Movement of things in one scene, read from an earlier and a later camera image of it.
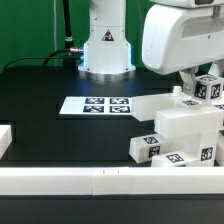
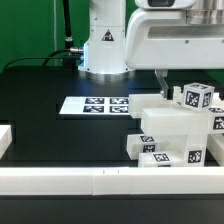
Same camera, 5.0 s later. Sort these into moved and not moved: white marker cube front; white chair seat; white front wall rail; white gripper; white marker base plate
Moved: white gripper; white chair seat; white marker cube front
Not moved: white front wall rail; white marker base plate
